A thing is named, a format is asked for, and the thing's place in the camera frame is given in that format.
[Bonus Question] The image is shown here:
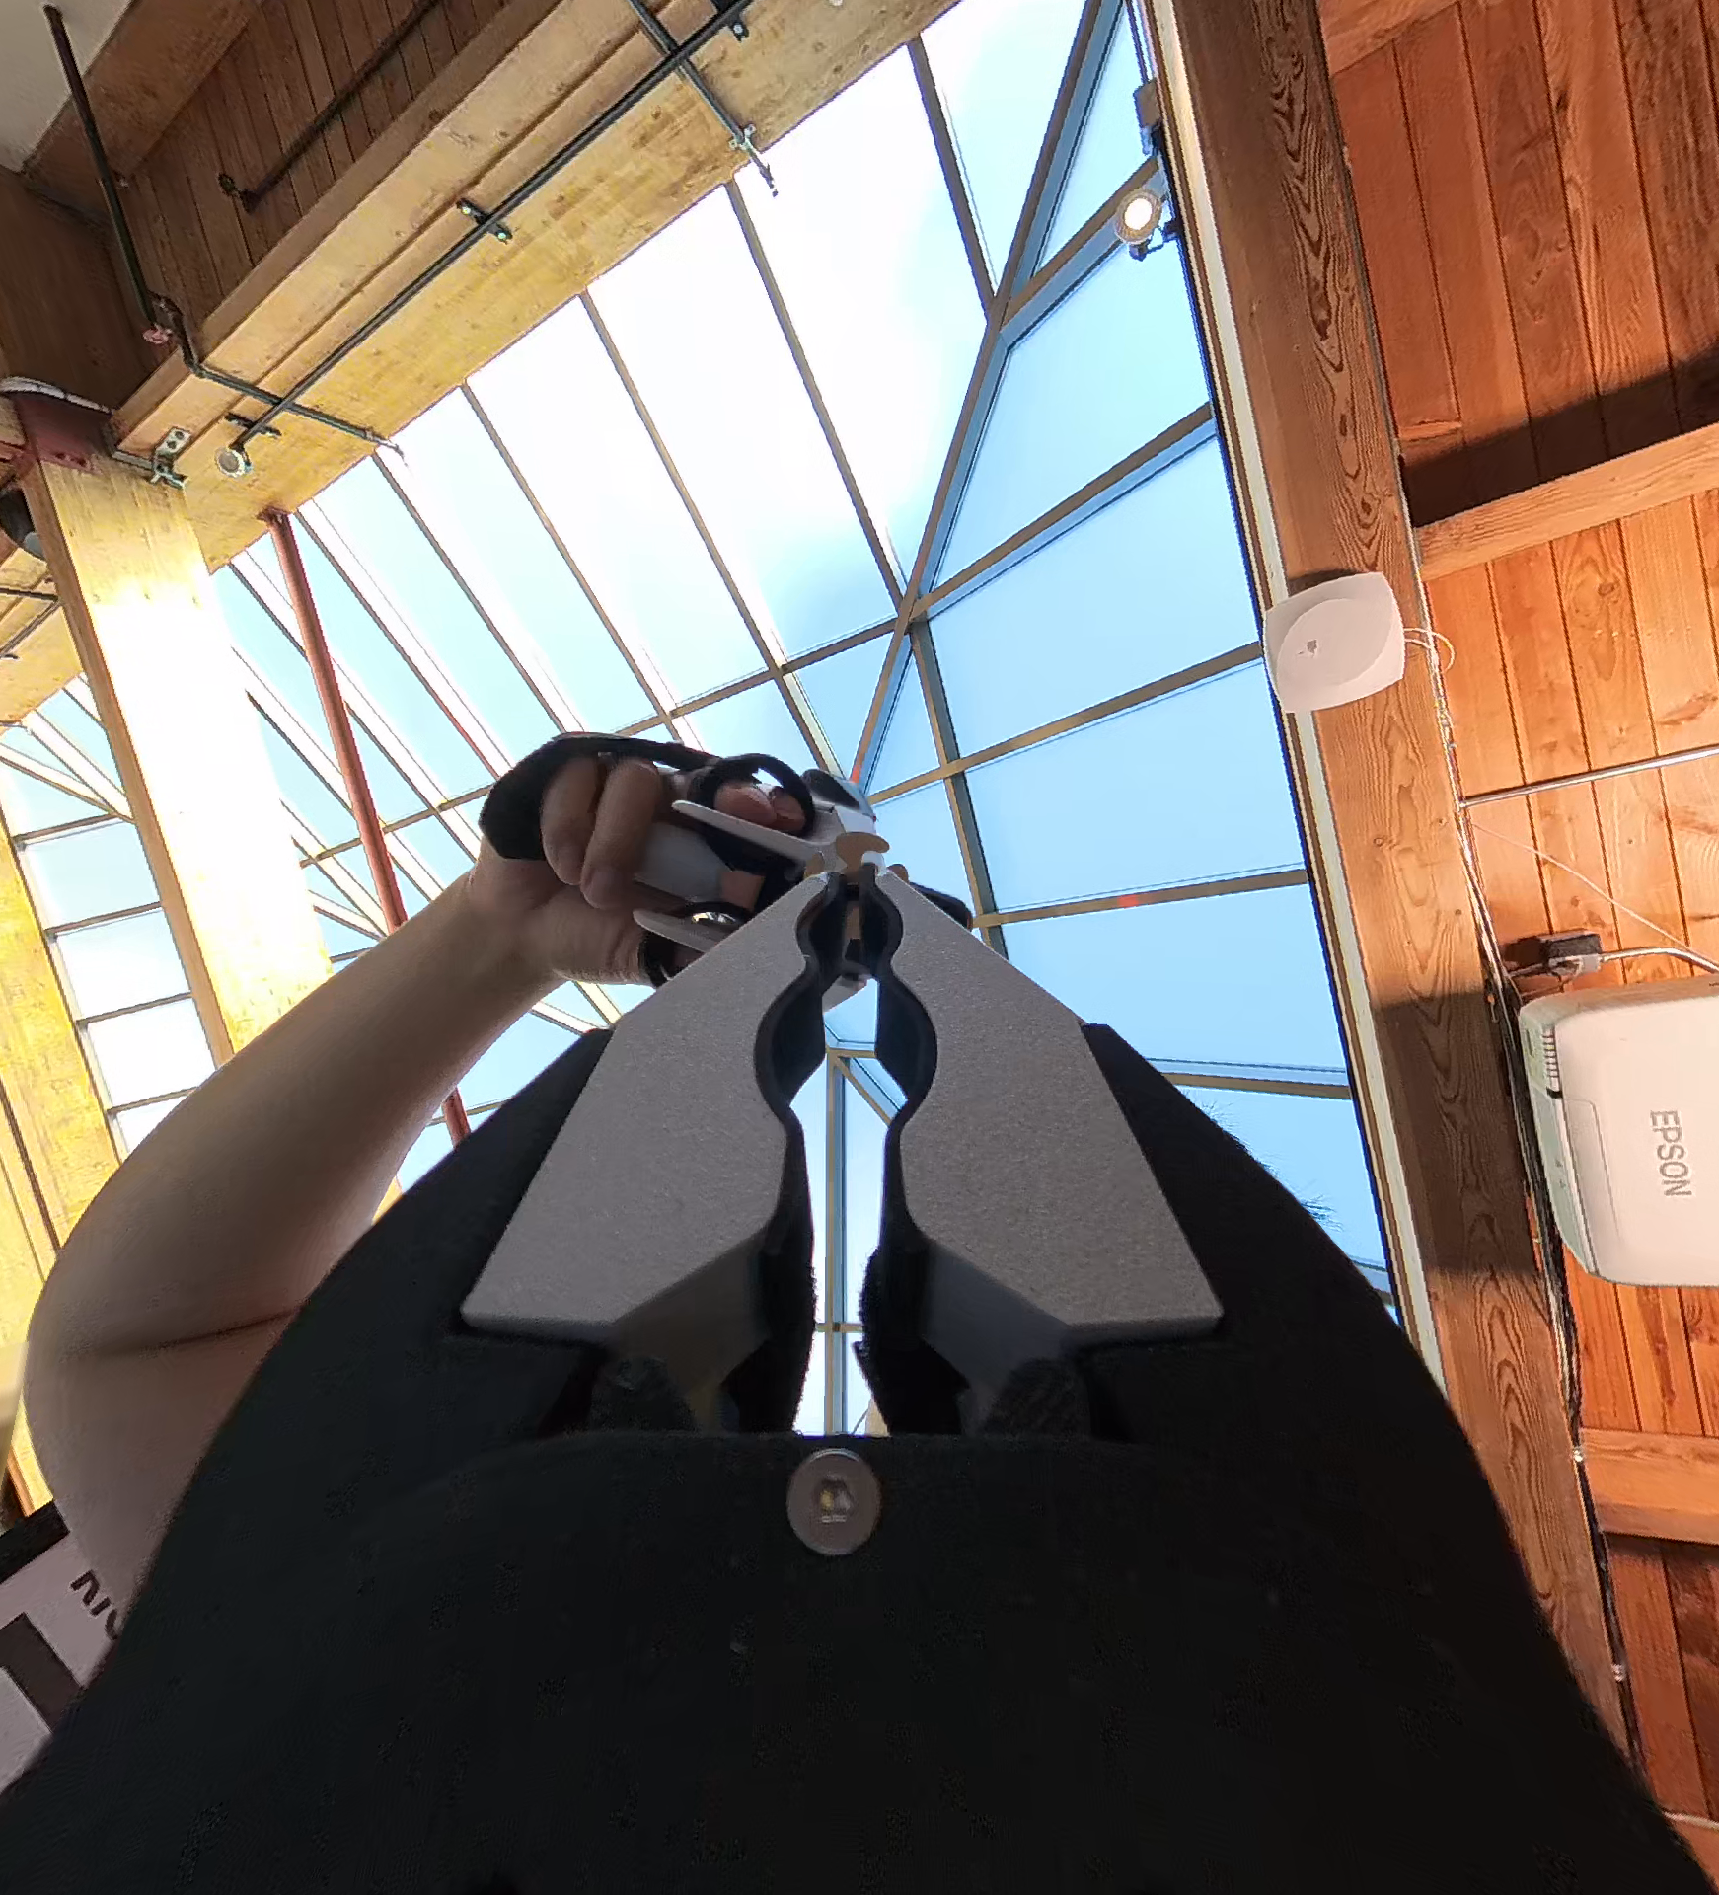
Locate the person's right hand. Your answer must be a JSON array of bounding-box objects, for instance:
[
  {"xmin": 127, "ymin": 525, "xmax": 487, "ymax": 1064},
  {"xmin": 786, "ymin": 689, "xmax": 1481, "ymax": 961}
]
[{"xmin": 481, "ymin": 733, "xmax": 818, "ymax": 988}]

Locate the white square ceiling device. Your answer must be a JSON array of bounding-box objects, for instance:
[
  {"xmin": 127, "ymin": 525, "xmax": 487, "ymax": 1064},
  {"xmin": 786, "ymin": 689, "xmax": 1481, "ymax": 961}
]
[{"xmin": 1260, "ymin": 569, "xmax": 1408, "ymax": 717}]

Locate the black white printed tag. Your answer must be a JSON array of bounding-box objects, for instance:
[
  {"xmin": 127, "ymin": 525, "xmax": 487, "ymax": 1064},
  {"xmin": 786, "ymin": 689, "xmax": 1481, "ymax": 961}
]
[{"xmin": 0, "ymin": 1507, "xmax": 139, "ymax": 1885}]

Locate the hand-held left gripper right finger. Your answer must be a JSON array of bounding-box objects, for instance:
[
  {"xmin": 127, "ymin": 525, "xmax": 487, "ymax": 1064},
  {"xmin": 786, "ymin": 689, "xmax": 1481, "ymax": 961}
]
[{"xmin": 858, "ymin": 872, "xmax": 1226, "ymax": 1436}]

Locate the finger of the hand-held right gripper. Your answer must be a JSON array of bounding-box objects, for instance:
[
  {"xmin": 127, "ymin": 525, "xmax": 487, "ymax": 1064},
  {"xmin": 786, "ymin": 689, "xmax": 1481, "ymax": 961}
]
[
  {"xmin": 634, "ymin": 901, "xmax": 761, "ymax": 959},
  {"xmin": 670, "ymin": 800, "xmax": 868, "ymax": 881}
]

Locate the red steel bracket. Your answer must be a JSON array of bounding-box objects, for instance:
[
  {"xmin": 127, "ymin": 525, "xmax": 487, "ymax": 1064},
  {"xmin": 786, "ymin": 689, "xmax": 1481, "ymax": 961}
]
[{"xmin": 0, "ymin": 376, "xmax": 115, "ymax": 470}]

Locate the white ceiling projector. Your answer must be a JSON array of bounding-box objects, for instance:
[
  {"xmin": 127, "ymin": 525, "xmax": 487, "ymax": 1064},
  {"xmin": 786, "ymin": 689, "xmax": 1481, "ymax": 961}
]
[{"xmin": 1517, "ymin": 965, "xmax": 1719, "ymax": 1289}]

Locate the red steel post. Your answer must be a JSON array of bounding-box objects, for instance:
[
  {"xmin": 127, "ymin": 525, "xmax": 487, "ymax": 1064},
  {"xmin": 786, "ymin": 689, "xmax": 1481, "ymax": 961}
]
[{"xmin": 264, "ymin": 507, "xmax": 475, "ymax": 1147}]

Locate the thin white wire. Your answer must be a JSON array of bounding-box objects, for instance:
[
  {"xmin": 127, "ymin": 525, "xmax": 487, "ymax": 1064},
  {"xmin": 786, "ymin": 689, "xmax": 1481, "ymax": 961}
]
[{"xmin": 1398, "ymin": 628, "xmax": 1545, "ymax": 967}]

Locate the person's right forearm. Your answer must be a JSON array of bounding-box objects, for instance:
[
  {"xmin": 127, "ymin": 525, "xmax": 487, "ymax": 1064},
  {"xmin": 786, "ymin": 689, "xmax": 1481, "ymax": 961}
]
[{"xmin": 22, "ymin": 866, "xmax": 628, "ymax": 1604}]

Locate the long black ceiling pipe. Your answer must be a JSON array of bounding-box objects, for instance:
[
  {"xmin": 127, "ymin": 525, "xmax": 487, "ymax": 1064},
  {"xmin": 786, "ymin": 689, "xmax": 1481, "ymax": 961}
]
[{"xmin": 224, "ymin": 0, "xmax": 782, "ymax": 456}]

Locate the short black ceiling rod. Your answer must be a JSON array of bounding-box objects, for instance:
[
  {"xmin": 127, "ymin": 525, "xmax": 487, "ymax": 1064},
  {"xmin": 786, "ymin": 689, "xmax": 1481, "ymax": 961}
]
[{"xmin": 216, "ymin": 0, "xmax": 450, "ymax": 210}]

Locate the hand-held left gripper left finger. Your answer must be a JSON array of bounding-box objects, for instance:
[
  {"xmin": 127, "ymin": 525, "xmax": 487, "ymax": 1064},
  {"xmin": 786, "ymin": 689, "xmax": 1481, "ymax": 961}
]
[{"xmin": 464, "ymin": 877, "xmax": 862, "ymax": 1436}]

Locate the bent black ceiling pipe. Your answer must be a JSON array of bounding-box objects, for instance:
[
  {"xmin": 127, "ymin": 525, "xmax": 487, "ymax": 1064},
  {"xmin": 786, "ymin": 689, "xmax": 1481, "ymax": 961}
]
[{"xmin": 42, "ymin": 6, "xmax": 402, "ymax": 456}]

